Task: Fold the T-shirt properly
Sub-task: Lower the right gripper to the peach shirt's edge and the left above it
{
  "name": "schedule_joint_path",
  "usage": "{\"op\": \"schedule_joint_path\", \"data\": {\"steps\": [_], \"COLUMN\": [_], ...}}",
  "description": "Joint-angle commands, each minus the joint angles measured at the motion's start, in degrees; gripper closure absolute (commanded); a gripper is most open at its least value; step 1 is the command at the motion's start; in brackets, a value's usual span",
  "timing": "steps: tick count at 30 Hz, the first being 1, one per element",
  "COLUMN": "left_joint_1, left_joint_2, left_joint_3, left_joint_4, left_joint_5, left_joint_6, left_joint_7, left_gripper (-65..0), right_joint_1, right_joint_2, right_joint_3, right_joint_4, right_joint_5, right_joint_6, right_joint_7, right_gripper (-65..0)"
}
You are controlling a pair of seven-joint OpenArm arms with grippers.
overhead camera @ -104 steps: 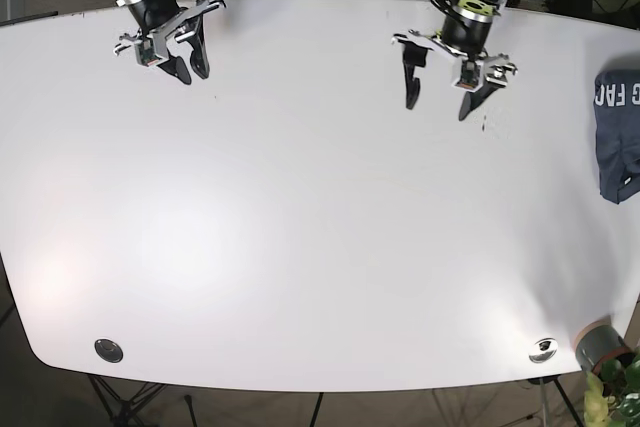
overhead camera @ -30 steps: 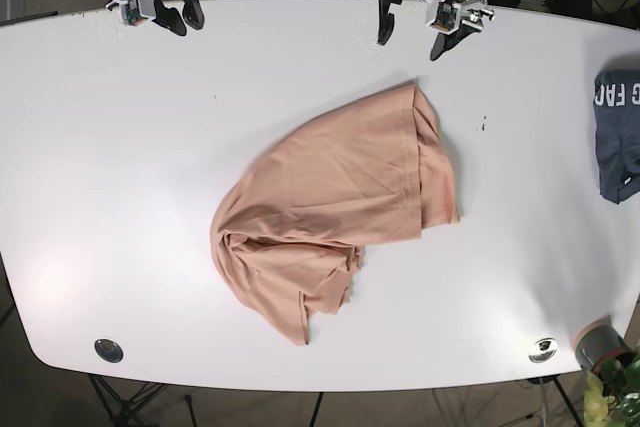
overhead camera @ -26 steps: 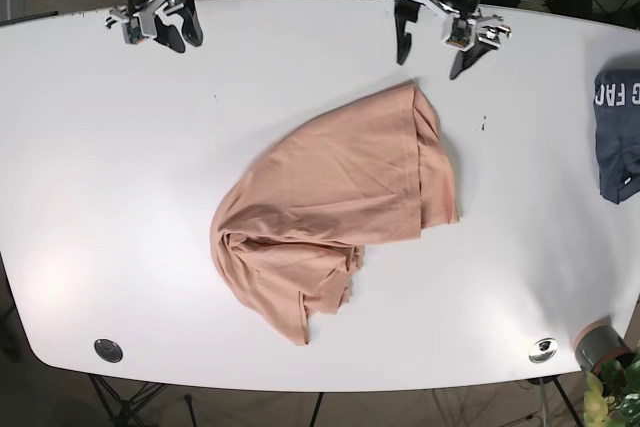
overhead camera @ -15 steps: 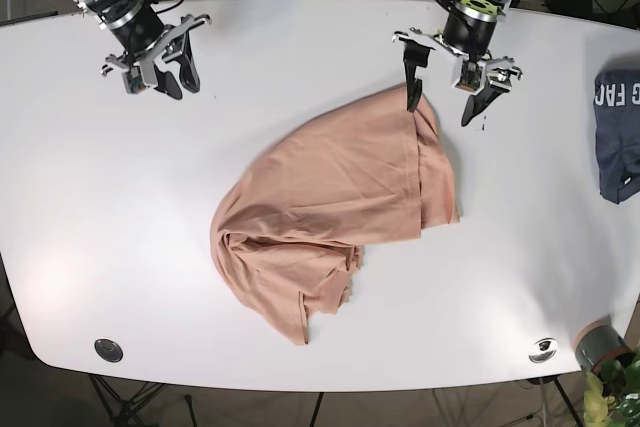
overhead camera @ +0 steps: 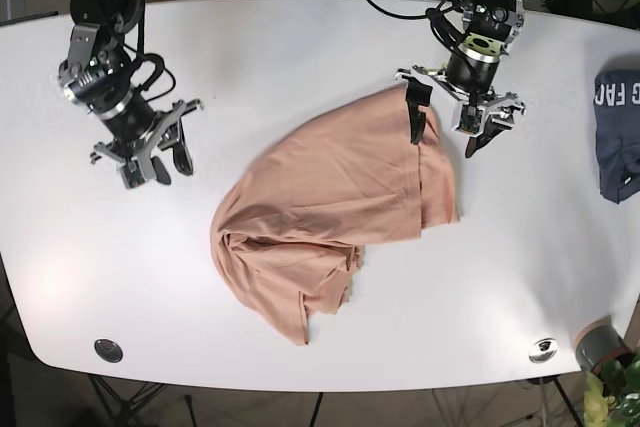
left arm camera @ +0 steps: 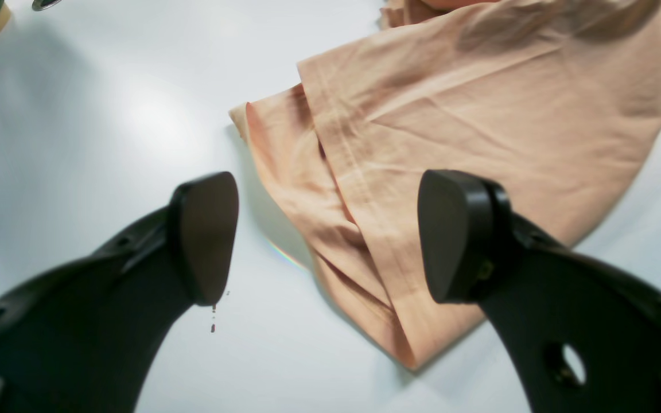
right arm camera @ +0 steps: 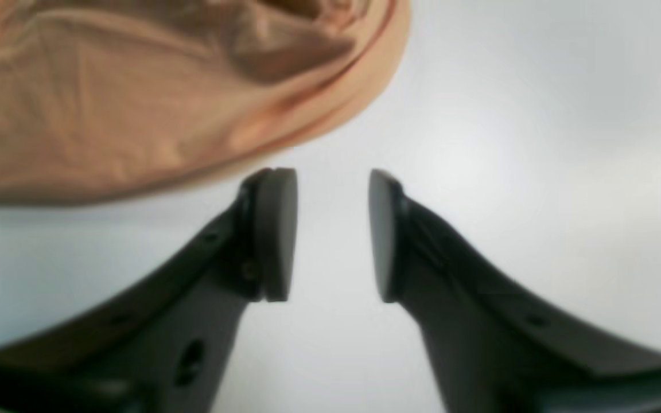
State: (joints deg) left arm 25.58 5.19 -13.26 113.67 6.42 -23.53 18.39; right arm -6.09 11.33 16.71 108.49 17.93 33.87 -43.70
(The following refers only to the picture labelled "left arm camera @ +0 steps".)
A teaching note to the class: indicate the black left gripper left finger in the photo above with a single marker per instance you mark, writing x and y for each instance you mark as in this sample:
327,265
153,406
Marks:
82,337

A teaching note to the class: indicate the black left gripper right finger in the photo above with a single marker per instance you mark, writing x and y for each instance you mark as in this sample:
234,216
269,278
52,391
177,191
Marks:
584,336

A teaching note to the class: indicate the peach T-shirt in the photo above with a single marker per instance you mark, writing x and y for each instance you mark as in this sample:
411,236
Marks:
559,101

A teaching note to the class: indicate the right silver table grommet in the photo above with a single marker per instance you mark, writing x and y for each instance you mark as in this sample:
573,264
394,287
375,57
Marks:
41,5

